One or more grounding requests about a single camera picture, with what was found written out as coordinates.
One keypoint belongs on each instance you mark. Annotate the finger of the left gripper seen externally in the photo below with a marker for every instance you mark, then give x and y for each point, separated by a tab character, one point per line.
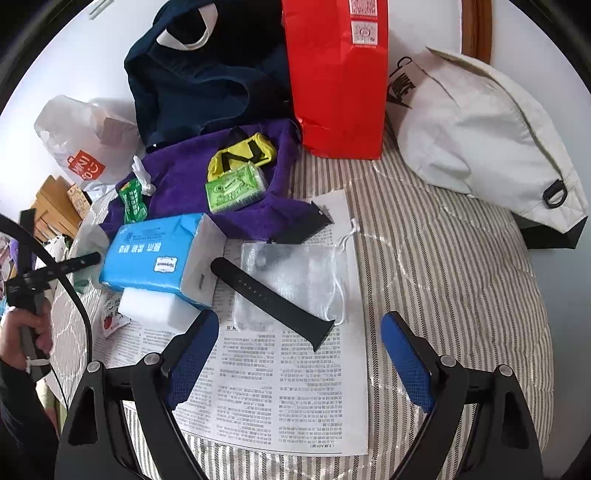
75	264

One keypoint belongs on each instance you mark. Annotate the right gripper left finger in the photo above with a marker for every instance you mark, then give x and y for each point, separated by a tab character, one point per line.
95	442

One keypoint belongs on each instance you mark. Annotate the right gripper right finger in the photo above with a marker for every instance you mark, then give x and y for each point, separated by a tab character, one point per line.
502	443

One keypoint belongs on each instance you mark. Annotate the small strawberry sachet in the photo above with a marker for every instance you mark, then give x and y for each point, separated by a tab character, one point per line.
110	319

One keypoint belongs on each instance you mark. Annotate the green snack packet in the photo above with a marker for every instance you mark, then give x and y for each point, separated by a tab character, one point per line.
135	209

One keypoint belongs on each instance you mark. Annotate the blue tissue pack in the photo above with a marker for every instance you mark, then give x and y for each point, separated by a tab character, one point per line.
170	255

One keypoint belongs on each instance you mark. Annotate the white sponge block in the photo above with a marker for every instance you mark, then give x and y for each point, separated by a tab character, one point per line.
157	310

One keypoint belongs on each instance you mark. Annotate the green wet wipes pack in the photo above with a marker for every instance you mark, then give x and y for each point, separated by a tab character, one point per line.
236	189

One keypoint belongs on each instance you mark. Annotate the black watch strap long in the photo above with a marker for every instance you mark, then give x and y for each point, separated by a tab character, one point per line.
310	327

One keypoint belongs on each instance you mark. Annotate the clear mesh drawstring pouch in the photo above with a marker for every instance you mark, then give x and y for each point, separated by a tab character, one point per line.
320	278

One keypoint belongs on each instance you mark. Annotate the black watch strap short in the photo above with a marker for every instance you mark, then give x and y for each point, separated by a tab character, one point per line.
312	222

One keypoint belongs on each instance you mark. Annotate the dark sleeve forearm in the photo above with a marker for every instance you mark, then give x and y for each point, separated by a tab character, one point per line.
29	440

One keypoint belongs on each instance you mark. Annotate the person's left hand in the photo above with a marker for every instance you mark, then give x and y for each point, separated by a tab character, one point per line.
15	322

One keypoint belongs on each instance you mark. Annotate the wooden furniture piece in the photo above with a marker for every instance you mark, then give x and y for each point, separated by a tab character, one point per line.
54	214

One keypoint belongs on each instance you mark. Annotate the patterned brown box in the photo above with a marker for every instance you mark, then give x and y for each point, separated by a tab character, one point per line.
79	200

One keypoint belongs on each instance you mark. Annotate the white twisted plastic piece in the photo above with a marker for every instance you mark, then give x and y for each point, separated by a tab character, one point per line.
143	177

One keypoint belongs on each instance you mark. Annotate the white Miniso plastic bag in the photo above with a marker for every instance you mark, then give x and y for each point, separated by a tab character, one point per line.
92	145

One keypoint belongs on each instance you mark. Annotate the purple towel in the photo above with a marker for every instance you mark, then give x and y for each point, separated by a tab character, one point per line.
179	174

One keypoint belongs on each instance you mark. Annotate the striped bed quilt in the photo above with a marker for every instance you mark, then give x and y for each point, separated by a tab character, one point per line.
458	271

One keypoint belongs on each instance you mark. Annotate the yellow black small pouch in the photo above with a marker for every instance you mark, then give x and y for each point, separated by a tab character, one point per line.
241	148

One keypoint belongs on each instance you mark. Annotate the navy blue tote bag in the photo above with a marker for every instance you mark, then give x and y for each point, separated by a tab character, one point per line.
206	66

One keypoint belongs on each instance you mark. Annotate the white Nike bag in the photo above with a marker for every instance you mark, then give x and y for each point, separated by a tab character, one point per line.
464	126

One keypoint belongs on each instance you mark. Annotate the red paper shopping bag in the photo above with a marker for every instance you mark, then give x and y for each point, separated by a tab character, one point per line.
337	52

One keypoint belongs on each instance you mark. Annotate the wooden headboard post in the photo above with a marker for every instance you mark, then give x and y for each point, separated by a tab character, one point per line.
477	29

